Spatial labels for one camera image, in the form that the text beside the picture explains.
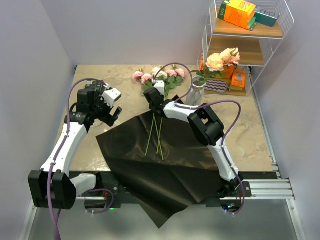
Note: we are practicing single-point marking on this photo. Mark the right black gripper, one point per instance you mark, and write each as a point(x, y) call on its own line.
point(160, 95)

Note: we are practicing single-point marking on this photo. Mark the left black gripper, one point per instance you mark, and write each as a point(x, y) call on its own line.
point(108, 119)

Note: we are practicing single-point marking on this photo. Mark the white rose stem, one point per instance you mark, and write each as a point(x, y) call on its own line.
point(158, 128)

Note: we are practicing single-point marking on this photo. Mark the black wrapping paper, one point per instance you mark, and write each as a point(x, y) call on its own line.
point(166, 173)

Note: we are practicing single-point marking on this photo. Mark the peach rose stem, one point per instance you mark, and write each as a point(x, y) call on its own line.
point(217, 63)

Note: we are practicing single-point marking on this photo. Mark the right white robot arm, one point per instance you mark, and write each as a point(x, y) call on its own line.
point(207, 128)

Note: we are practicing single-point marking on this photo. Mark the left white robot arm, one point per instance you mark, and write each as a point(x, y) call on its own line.
point(51, 185)

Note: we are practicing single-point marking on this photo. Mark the white ribbed ceramic vase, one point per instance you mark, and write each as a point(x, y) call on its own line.
point(195, 96)

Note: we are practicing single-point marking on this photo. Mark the pink rose stem left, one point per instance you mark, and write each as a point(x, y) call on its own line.
point(146, 80)

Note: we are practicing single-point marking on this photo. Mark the pink rose stem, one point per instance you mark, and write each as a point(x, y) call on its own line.
point(146, 80)
point(171, 77)

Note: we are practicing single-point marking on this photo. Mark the pink rose stem right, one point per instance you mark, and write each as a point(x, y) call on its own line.
point(171, 77)

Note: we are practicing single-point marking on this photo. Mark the black green product box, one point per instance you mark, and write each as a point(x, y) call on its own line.
point(95, 85)

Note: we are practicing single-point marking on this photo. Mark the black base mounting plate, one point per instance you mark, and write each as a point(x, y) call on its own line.
point(106, 180)

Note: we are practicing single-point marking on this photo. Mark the orange packet bottom shelf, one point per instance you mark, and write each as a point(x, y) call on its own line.
point(238, 79)

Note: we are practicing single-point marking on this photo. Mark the orange box top shelf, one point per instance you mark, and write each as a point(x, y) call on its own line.
point(240, 13)

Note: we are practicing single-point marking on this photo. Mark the teal box top shelf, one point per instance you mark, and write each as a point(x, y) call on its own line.
point(266, 17)

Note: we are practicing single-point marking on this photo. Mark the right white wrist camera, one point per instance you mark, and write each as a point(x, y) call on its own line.
point(158, 88)

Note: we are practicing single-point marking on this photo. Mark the white wire wooden shelf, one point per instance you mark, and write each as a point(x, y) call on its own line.
point(256, 47)

